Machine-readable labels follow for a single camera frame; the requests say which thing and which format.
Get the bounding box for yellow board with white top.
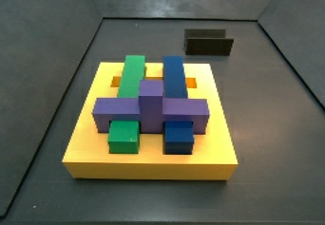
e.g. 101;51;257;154
63;63;238;180

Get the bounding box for purple cross-shaped block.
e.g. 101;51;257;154
93;80;210;134

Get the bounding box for blue rectangular block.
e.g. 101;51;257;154
162;56;194;155

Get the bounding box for green rectangular block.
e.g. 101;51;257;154
109;55;145;154

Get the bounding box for black angled bracket stand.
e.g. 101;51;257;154
185;28;234;56

